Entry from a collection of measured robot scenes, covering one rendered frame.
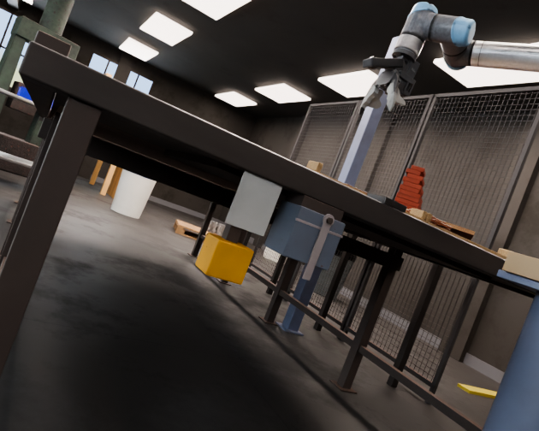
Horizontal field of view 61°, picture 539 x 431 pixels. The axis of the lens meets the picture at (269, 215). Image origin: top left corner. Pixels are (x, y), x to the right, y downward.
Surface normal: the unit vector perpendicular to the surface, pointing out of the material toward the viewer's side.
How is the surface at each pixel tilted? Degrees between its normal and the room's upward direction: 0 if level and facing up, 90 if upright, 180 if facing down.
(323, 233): 90
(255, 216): 90
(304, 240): 90
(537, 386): 90
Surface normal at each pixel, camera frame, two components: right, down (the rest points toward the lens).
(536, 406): -0.47, -0.18
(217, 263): 0.44, 0.18
